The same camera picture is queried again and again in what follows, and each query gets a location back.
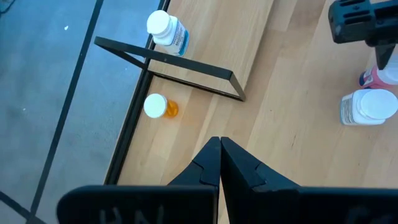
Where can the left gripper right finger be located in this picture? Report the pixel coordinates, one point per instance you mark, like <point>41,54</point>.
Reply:
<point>295,205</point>

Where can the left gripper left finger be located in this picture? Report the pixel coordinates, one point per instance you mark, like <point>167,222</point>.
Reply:
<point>140,205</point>

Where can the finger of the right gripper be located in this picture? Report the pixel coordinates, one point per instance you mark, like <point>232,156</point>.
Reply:
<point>385,54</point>

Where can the pink bottle white cap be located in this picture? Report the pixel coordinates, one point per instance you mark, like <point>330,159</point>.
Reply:
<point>371,81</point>

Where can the white melatonin bottle blue label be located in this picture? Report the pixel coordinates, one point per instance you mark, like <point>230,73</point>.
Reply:
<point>168,31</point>
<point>367,107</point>

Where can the small amber pill bottle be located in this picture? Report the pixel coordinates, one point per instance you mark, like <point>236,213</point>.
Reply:
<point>160,105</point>

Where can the black aluminium table frame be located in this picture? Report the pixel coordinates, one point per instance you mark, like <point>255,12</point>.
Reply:
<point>133,109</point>

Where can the wooden shelf black metal frame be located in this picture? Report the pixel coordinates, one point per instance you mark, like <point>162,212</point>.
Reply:
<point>217,37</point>

